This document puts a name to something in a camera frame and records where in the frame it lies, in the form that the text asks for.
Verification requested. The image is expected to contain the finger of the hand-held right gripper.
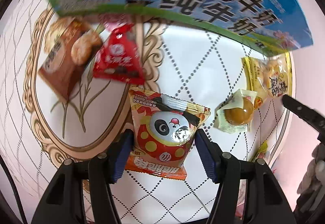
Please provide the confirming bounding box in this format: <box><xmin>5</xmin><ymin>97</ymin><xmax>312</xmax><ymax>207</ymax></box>
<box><xmin>282</xmin><ymin>95</ymin><xmax>325</xmax><ymax>143</ymax></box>

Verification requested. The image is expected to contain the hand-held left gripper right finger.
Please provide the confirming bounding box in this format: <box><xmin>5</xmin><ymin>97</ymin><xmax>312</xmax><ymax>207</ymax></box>
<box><xmin>194</xmin><ymin>128</ymin><xmax>296</xmax><ymax>224</ymax></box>

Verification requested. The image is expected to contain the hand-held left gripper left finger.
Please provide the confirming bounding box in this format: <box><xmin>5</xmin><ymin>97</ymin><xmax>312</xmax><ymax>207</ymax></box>
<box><xmin>32</xmin><ymin>129</ymin><xmax>134</xmax><ymax>224</ymax></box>

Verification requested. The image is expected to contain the yellow cookie packet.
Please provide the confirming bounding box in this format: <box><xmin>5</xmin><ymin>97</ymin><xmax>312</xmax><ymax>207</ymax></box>
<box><xmin>241</xmin><ymin>52</ymin><xmax>292</xmax><ymax>109</ymax></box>

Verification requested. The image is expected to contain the orange panda snack packet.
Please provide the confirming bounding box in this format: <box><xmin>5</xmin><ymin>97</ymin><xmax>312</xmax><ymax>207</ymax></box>
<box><xmin>124</xmin><ymin>88</ymin><xmax>211</xmax><ymax>180</ymax></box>

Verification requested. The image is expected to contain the person's right hand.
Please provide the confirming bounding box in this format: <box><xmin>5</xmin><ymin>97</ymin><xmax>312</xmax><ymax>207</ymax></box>
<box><xmin>296</xmin><ymin>143</ymin><xmax>325</xmax><ymax>214</ymax></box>

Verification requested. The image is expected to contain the packed braised egg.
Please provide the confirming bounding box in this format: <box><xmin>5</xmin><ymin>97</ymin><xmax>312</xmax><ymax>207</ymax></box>
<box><xmin>215</xmin><ymin>88</ymin><xmax>258</xmax><ymax>134</ymax></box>

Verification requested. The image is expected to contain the white printed cloth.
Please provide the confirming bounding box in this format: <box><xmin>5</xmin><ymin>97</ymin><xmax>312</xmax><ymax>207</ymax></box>
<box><xmin>0</xmin><ymin>0</ymin><xmax>305</xmax><ymax>224</ymax></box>

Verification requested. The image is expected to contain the small red snack packet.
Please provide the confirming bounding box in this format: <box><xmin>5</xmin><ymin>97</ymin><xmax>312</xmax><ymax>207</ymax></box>
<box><xmin>93</xmin><ymin>24</ymin><xmax>146</xmax><ymax>85</ymax></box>

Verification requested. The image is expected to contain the brown snack packet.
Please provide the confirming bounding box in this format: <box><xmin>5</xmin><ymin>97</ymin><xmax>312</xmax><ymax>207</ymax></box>
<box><xmin>38</xmin><ymin>17</ymin><xmax>104</xmax><ymax>100</ymax></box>

